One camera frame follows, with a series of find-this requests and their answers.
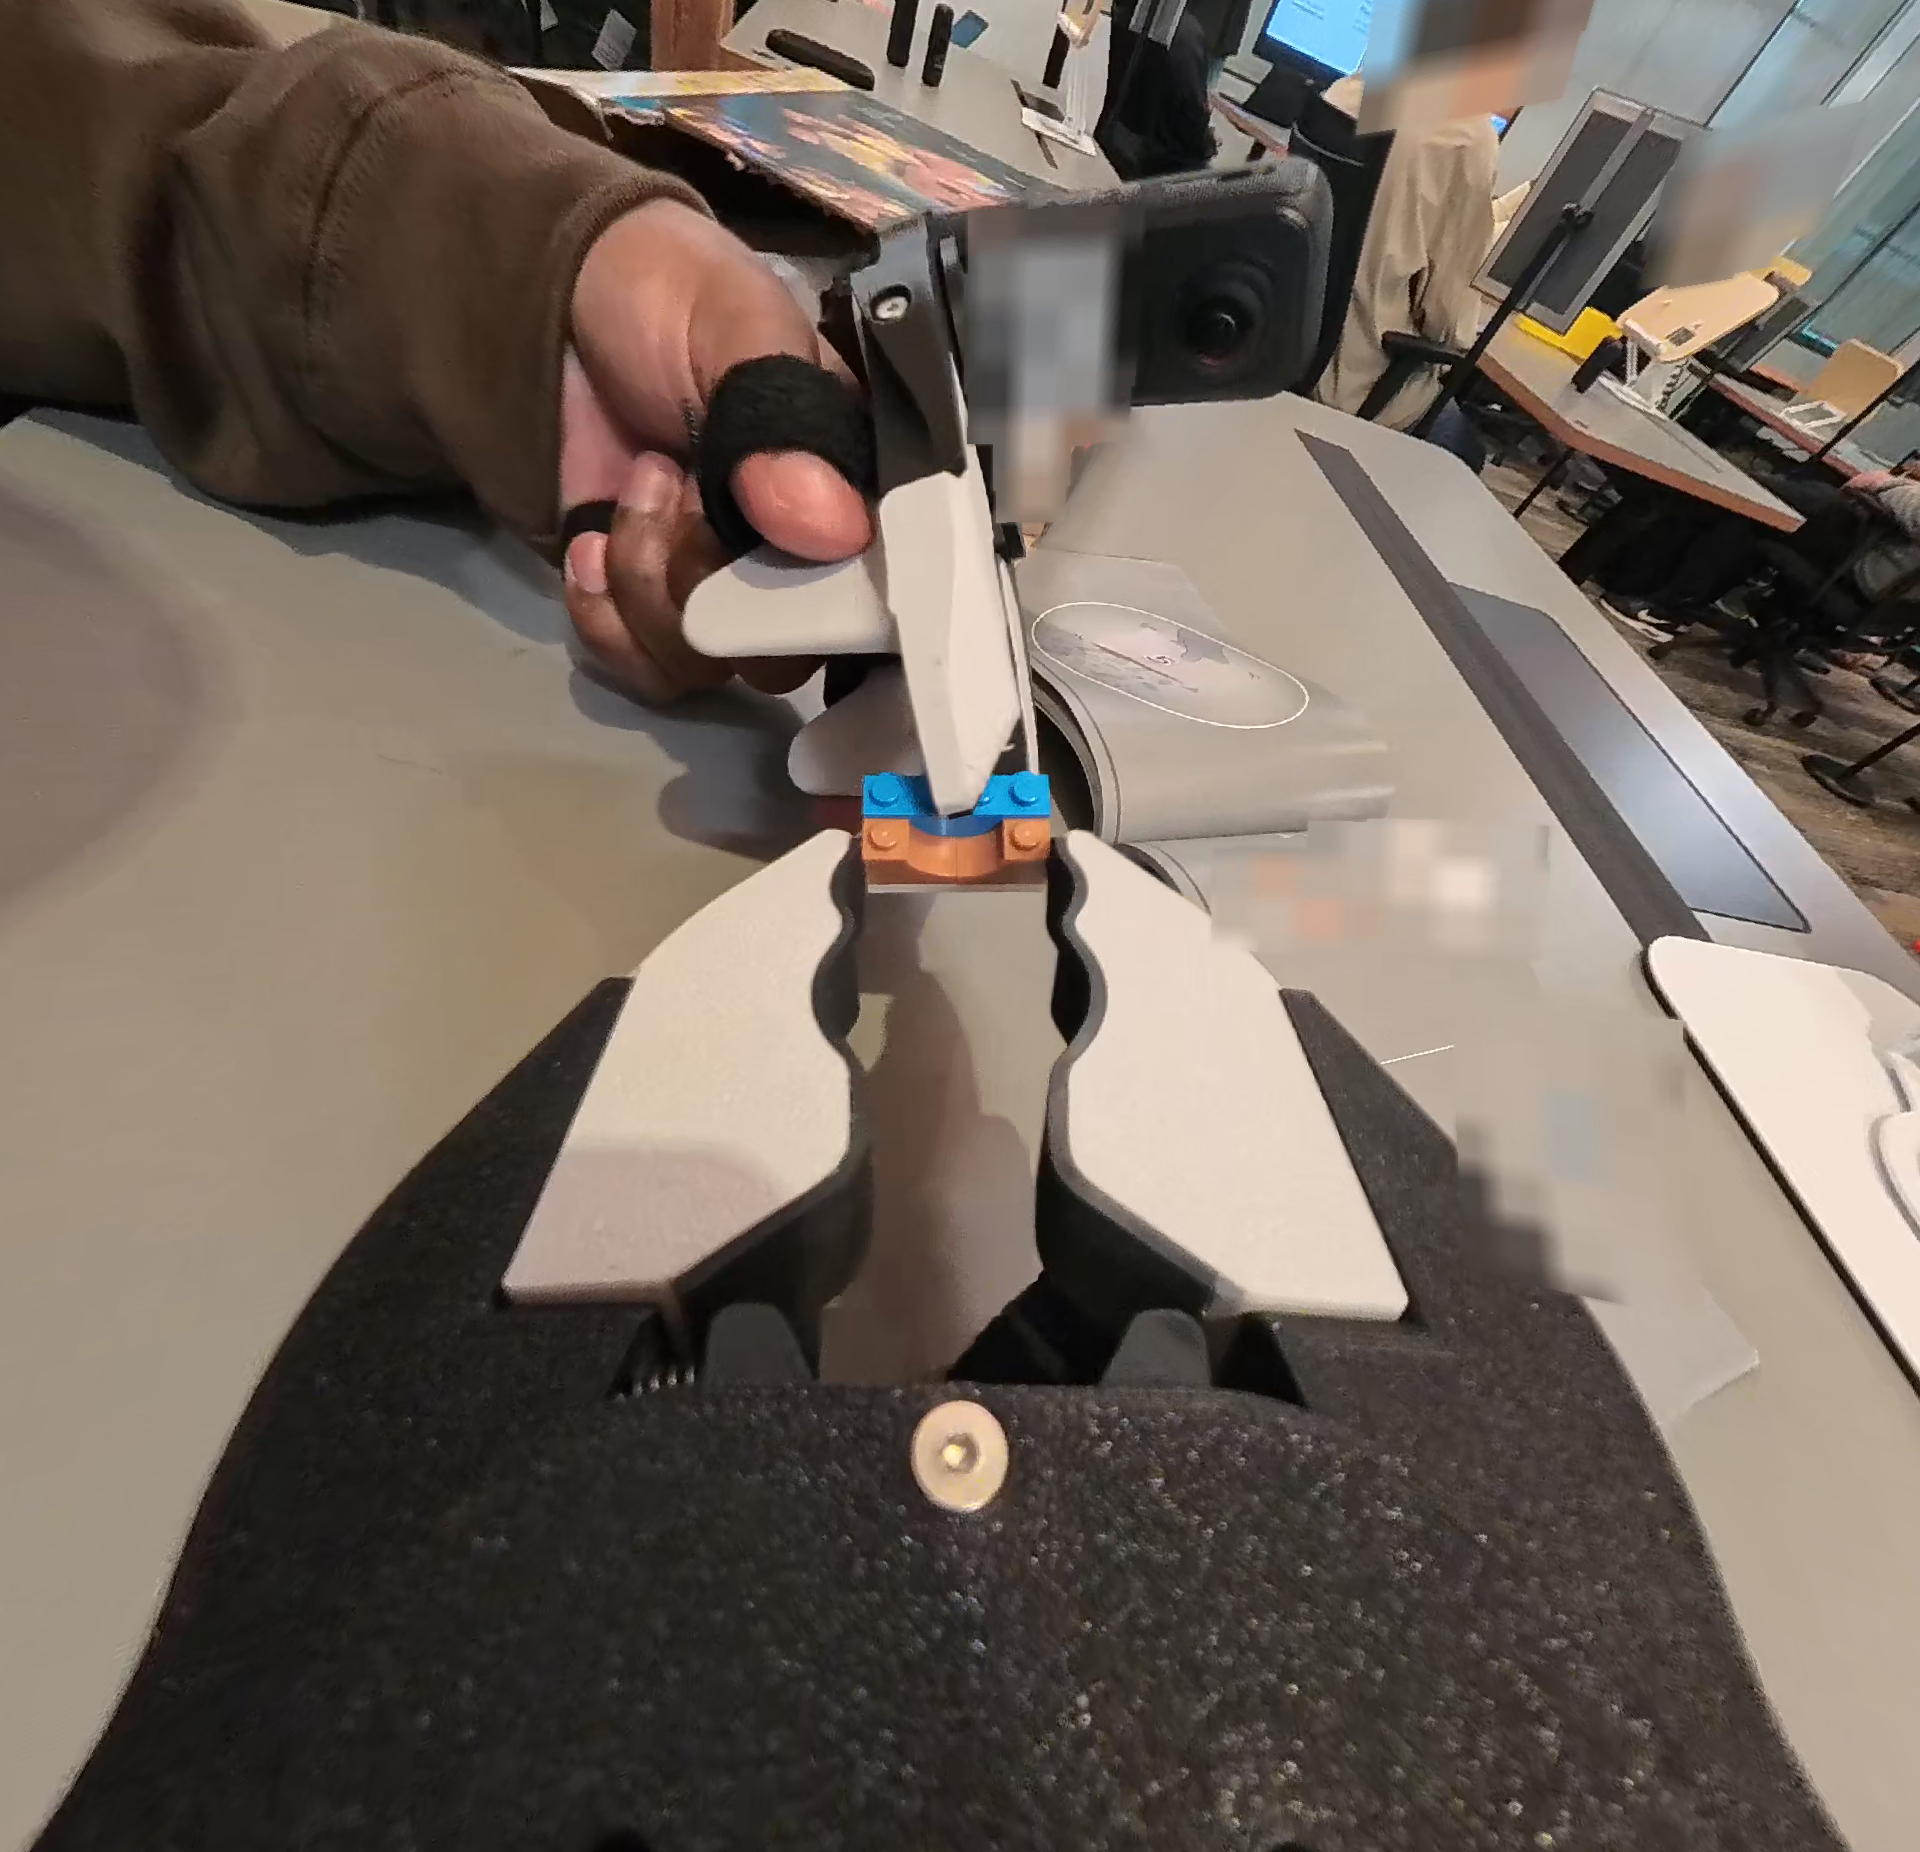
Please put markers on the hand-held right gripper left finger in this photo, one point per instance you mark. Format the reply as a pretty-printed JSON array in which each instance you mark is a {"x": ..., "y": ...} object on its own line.
[{"x": 691, "y": 1132}]

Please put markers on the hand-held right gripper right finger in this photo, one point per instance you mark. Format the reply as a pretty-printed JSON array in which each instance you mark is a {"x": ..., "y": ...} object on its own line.
[{"x": 1222, "y": 1132}]

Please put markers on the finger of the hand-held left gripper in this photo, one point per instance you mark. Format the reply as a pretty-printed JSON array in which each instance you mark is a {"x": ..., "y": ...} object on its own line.
[{"x": 952, "y": 637}]

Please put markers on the blue brick plate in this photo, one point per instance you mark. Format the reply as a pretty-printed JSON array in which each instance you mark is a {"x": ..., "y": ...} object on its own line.
[{"x": 900, "y": 798}]

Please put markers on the small white brick plate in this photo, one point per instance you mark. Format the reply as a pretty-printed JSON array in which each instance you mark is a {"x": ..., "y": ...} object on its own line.
[{"x": 952, "y": 884}]

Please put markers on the person's left forearm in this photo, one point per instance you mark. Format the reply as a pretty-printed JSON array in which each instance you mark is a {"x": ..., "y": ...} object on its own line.
[{"x": 300, "y": 233}]

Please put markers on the grey desk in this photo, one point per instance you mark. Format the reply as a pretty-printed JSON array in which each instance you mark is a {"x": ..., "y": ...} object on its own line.
[{"x": 300, "y": 907}]

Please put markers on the person's left hand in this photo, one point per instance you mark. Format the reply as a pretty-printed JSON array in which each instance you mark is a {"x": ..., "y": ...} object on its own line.
[{"x": 630, "y": 366}]

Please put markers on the grey instruction booklet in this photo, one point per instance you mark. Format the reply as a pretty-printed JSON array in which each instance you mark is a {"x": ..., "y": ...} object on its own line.
[{"x": 1201, "y": 773}]

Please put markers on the grey tablet on stand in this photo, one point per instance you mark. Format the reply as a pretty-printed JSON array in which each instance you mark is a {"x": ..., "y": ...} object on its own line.
[{"x": 1574, "y": 203}]

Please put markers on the colourful cardboard box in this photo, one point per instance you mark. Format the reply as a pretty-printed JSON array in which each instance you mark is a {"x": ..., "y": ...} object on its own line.
[{"x": 841, "y": 142}]

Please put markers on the grey table with wooden edge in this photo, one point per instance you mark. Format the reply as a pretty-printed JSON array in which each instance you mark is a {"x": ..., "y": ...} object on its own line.
[{"x": 1651, "y": 435}]

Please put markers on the white stand base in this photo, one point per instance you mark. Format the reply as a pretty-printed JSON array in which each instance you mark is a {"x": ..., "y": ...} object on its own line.
[{"x": 1770, "y": 1073}]

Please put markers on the wooden post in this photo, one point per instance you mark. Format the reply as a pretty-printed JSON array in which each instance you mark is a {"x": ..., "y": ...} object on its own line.
[{"x": 693, "y": 0}]

